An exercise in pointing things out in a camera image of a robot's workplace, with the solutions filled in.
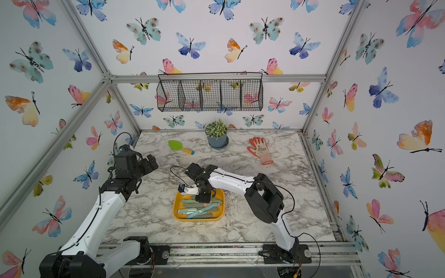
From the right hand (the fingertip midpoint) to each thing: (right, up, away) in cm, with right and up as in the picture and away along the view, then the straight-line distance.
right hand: (202, 194), depth 87 cm
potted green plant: (+6, +31, +13) cm, 34 cm away
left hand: (-25, +18, -6) cm, 31 cm away
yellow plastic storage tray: (+8, -10, -2) cm, 13 cm away
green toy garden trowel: (-21, +24, +28) cm, 43 cm away
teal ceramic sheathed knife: (0, -7, -2) cm, 8 cm away
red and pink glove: (+33, +21, +21) cm, 45 cm away
